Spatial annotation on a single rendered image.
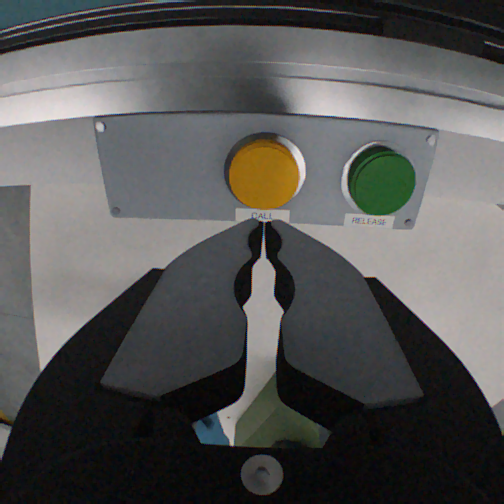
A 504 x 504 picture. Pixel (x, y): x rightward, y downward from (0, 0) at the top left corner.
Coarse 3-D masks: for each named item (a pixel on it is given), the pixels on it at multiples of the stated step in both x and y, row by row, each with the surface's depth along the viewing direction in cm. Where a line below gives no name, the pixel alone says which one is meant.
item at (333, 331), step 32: (288, 224) 11; (288, 256) 9; (320, 256) 9; (288, 288) 9; (320, 288) 8; (352, 288) 8; (288, 320) 7; (320, 320) 7; (352, 320) 7; (384, 320) 7; (288, 352) 6; (320, 352) 6; (352, 352) 6; (384, 352) 6; (288, 384) 6; (320, 384) 5; (352, 384) 5; (384, 384) 5; (416, 384) 5; (320, 416) 6
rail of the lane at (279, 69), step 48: (48, 48) 14; (96, 48) 14; (144, 48) 14; (192, 48) 14; (240, 48) 14; (288, 48) 14; (336, 48) 14; (384, 48) 13; (432, 48) 13; (480, 48) 12; (0, 96) 16; (48, 96) 15; (96, 96) 15; (144, 96) 15; (192, 96) 15; (240, 96) 15; (288, 96) 15; (336, 96) 15; (384, 96) 15; (432, 96) 15; (480, 96) 15
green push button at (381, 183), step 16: (368, 160) 16; (384, 160) 16; (400, 160) 16; (352, 176) 17; (368, 176) 16; (384, 176) 16; (400, 176) 16; (352, 192) 17; (368, 192) 17; (384, 192) 17; (400, 192) 17; (368, 208) 17; (384, 208) 17; (400, 208) 17
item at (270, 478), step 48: (192, 432) 4; (336, 432) 4; (48, 480) 3; (96, 480) 3; (144, 480) 3; (192, 480) 4; (240, 480) 4; (288, 480) 4; (336, 480) 4; (384, 480) 3; (432, 480) 3
